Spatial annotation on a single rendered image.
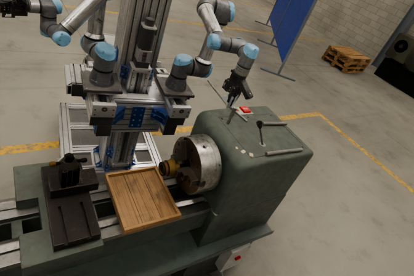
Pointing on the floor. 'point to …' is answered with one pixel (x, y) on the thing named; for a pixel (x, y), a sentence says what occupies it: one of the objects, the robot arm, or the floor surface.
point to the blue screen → (295, 7)
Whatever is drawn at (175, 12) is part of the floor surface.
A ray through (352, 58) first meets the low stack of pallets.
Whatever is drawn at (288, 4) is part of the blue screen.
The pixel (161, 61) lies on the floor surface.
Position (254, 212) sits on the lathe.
